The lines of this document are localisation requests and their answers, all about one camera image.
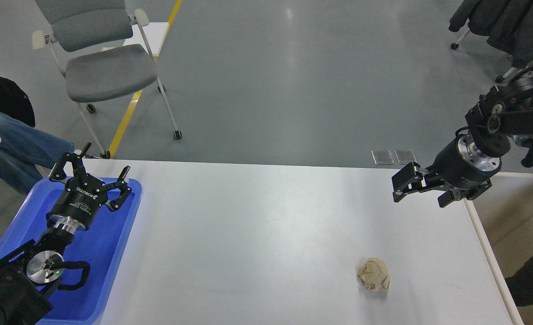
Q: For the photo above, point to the white floor board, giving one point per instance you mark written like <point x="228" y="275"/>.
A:
<point x="155" y="32"/>

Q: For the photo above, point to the right metal floor plate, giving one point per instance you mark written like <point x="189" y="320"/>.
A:
<point x="405" y="156"/>

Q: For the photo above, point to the grey office chair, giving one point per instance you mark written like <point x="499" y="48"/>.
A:
<point x="107" y="74"/>

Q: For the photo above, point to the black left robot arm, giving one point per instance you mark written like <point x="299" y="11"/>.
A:
<point x="35" y="270"/>

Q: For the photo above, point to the beige plastic bin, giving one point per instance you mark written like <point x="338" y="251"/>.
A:
<point x="503" y="220"/>

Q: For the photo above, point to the beige paper ball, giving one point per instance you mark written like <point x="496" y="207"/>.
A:
<point x="374" y="275"/>

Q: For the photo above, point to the left metal floor plate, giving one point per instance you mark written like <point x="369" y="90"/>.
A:
<point x="382" y="157"/>

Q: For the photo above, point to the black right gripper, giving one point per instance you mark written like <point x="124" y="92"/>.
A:
<point x="461" y="170"/>

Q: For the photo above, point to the seated person in jeans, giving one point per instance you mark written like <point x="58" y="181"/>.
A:
<point x="23" y="148"/>

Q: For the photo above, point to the chair with dark coats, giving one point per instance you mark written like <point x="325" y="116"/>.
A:
<point x="507" y="24"/>

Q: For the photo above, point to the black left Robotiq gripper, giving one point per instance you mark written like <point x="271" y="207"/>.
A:
<point x="77" y="201"/>

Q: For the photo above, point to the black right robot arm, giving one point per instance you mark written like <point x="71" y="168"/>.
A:
<point x="502" y="116"/>

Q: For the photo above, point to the metal floor plate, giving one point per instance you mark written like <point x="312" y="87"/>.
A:
<point x="382" y="157"/>
<point x="405" y="156"/>

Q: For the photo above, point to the blue plastic tray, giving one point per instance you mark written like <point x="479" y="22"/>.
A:
<point x="102" y="246"/>

